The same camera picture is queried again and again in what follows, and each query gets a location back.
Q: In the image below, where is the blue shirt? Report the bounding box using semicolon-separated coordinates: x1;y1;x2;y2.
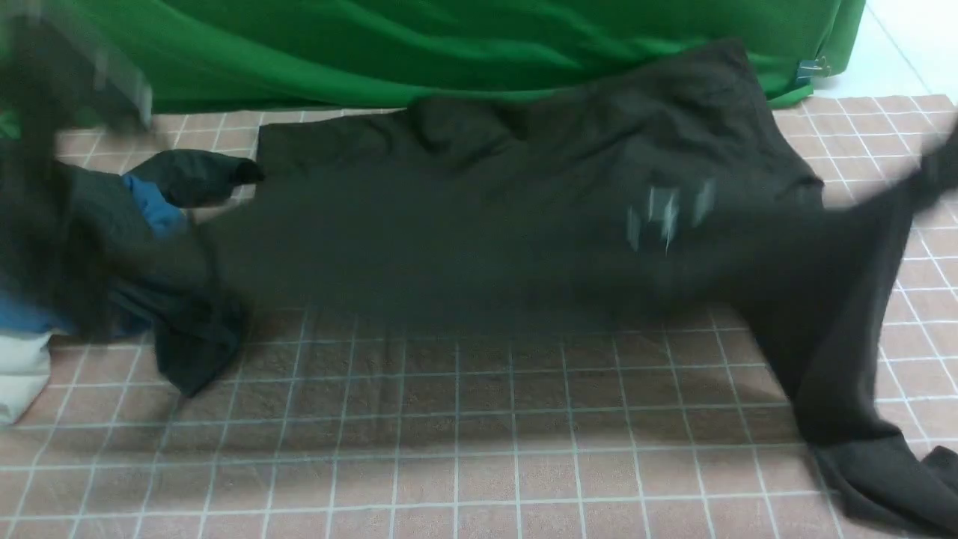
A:
1;170;187;335

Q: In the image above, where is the white shirt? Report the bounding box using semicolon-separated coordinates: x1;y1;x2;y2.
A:
1;329;51;426

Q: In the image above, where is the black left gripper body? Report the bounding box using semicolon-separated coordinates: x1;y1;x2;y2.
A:
2;15;154;195

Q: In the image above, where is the green backdrop cloth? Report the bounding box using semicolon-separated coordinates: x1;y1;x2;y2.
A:
43;1;865;137

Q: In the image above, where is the blue binder clip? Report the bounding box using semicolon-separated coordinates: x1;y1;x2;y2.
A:
794;57;832;86

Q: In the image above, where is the pink checkered tablecloth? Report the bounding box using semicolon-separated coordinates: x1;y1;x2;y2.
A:
0;94;958;539

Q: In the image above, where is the dark gray long-sleeved shirt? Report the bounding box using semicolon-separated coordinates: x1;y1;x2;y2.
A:
157;40;956;538

